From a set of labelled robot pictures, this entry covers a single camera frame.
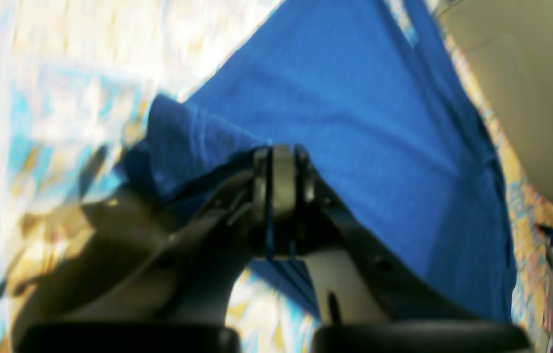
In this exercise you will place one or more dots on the blue long-sleeve T-shirt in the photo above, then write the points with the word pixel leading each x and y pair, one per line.
pixel 387 124

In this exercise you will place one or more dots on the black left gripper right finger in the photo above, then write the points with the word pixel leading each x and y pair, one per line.
pixel 369 301

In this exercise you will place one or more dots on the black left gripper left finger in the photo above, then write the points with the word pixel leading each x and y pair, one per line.
pixel 153 278

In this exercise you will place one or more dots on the patterned tile tablecloth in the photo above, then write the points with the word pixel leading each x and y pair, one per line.
pixel 77 76

